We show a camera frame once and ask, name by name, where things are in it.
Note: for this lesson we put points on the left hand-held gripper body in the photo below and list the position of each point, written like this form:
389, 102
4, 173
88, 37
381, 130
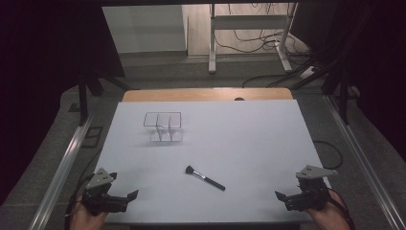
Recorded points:
99, 179

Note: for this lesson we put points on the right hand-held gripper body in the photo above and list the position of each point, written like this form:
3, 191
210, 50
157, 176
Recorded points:
311, 198

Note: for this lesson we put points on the clear acrylic organizer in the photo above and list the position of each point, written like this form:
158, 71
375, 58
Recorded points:
163, 127

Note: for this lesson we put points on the black makeup brush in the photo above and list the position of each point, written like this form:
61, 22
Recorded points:
206, 178

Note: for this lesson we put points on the person's right hand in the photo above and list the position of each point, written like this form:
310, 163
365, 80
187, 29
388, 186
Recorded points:
332, 218

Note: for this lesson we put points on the person's left hand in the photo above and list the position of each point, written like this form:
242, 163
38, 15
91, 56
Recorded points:
84, 220

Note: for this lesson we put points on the black metal stand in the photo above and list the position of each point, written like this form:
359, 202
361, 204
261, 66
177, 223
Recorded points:
83, 99
343, 96

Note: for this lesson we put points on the white board sheet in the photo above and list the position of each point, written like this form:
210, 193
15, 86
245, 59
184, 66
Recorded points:
223, 137

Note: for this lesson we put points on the wooden table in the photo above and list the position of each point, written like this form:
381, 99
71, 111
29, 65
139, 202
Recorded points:
191, 95

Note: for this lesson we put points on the black curtain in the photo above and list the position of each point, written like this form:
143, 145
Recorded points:
379, 64
48, 64

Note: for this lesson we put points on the white power strip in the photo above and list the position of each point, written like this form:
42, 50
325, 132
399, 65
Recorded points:
308, 72

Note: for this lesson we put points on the white cabinet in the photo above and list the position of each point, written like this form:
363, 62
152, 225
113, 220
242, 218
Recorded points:
143, 28

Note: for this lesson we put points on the aluminium rail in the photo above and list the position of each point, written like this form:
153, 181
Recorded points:
364, 163
63, 166

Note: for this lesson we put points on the black rectangular floor frame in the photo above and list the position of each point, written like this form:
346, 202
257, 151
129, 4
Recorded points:
92, 136

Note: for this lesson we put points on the white metal desk frame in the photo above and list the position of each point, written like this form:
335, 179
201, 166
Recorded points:
249, 22

